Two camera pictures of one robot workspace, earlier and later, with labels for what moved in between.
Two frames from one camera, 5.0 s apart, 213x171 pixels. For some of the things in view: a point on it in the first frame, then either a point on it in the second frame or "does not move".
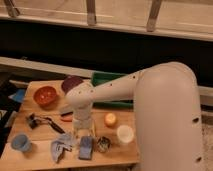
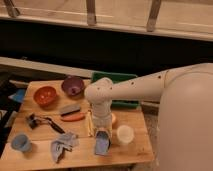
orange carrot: [66, 118] does not move
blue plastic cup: [21, 142] does not move
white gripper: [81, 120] → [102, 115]
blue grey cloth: [64, 142] does not move
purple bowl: [69, 82] does not move
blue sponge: [85, 150] → [102, 142]
